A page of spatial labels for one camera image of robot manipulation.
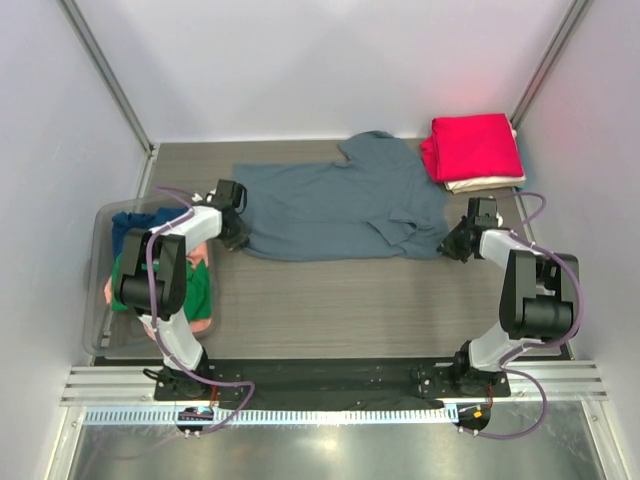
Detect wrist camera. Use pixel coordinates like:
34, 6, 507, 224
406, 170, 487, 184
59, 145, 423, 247
205, 179, 248, 211
467, 197, 502, 231

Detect green t shirt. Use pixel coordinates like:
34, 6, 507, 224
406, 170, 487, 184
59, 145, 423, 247
104, 254, 213, 322

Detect navy blue t shirt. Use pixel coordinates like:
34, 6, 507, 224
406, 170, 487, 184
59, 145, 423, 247
111, 207, 187, 258

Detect right aluminium corner post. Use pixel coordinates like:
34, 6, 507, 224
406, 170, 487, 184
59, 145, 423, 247
510, 0, 593, 130

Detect left aluminium corner post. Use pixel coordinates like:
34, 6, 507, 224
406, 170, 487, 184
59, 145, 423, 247
58, 0, 157, 156

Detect grey blue t shirt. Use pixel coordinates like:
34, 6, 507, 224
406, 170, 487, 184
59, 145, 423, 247
232, 131, 449, 261

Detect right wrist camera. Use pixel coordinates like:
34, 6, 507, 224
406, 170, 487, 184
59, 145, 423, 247
467, 197, 502, 231

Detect aluminium corner post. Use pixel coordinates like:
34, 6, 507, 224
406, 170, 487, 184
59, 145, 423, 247
58, 0, 157, 156
510, 0, 593, 130

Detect pink t shirt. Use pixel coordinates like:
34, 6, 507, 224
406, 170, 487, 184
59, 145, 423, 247
134, 242, 215, 340

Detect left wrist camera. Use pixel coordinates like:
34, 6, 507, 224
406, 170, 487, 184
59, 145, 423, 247
205, 179, 248, 211

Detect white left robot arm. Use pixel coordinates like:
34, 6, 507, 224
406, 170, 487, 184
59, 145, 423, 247
112, 205, 249, 400

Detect white slotted cable duct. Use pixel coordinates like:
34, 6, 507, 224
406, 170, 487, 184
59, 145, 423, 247
84, 404, 458, 427

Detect clear plastic storage bin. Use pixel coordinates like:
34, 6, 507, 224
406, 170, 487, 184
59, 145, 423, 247
83, 195, 219, 359

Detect folded red t shirt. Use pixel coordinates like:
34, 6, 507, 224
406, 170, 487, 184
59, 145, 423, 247
420, 113, 524, 183

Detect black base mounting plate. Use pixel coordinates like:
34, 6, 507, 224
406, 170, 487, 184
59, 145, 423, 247
153, 357, 511, 402

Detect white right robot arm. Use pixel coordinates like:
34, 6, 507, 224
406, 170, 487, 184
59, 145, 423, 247
438, 214, 582, 396

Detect folded cream t shirt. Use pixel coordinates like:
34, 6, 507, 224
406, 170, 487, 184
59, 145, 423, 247
438, 120, 526, 192

